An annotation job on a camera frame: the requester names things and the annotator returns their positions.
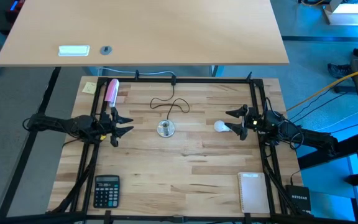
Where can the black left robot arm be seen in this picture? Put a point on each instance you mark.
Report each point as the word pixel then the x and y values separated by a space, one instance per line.
pixel 57 124

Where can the black stand crossbar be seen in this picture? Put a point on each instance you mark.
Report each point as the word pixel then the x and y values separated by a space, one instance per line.
pixel 166 219

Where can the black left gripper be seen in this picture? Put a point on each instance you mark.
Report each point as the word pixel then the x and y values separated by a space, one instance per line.
pixel 107 123

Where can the chrome lamp socket base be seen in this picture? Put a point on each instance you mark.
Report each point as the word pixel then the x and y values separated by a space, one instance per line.
pixel 166 132

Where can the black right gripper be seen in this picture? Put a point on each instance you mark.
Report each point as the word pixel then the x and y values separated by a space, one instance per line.
pixel 252 116

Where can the person's foot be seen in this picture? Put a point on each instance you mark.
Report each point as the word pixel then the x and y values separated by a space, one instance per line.
pixel 339 70

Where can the black Netgear network switch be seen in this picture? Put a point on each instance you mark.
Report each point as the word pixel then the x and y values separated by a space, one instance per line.
pixel 298 197

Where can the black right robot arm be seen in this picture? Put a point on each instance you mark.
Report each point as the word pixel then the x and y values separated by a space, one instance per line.
pixel 315 138

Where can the light wooden desk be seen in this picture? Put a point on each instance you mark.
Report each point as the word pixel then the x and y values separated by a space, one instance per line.
pixel 151 31

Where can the white lightbulb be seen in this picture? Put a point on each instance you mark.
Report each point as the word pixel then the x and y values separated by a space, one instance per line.
pixel 220 126

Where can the black aluminium table frame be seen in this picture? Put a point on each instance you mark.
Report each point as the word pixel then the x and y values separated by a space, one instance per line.
pixel 216 80

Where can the pink stapler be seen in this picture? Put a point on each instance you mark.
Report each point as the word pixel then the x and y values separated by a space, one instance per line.
pixel 112 90

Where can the yellow sticky note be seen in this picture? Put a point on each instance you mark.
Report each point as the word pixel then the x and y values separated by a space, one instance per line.
pixel 89 88

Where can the white spiral notebook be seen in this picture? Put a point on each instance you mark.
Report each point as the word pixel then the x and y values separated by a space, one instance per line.
pixel 253 193

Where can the black stand beam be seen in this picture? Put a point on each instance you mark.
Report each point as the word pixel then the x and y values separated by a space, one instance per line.
pixel 17 177
pixel 350 148

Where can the black calculator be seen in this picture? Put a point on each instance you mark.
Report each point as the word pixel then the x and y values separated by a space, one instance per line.
pixel 106 193

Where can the white box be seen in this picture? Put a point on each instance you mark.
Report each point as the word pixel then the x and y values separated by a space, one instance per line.
pixel 346 15

